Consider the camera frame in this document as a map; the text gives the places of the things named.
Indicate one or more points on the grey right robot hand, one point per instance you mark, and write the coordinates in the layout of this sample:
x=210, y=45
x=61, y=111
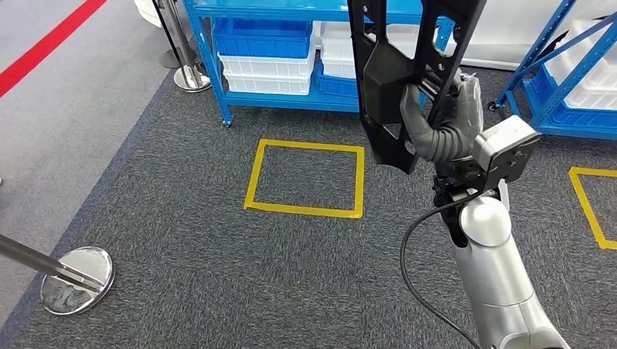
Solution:
x=465, y=111

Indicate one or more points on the black plastic plate frame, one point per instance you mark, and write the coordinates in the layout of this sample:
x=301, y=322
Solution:
x=385, y=82

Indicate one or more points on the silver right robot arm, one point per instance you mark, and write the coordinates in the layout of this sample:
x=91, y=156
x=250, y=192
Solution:
x=487, y=269

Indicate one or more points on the blue metal shelf rack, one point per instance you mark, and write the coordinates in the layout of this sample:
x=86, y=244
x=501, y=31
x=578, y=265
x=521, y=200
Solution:
x=554, y=120
x=289, y=101

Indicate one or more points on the blue plastic bin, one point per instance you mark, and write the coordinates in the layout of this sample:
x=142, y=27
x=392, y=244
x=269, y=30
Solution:
x=335, y=86
x=262, y=41

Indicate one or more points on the yellow floor tape square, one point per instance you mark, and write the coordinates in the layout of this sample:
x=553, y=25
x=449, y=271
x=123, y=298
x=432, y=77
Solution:
x=308, y=209

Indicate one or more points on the red barrier belt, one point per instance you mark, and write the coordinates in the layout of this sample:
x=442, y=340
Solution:
x=43, y=48

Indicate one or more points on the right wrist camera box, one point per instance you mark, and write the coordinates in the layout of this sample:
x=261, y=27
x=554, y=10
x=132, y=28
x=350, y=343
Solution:
x=506, y=149

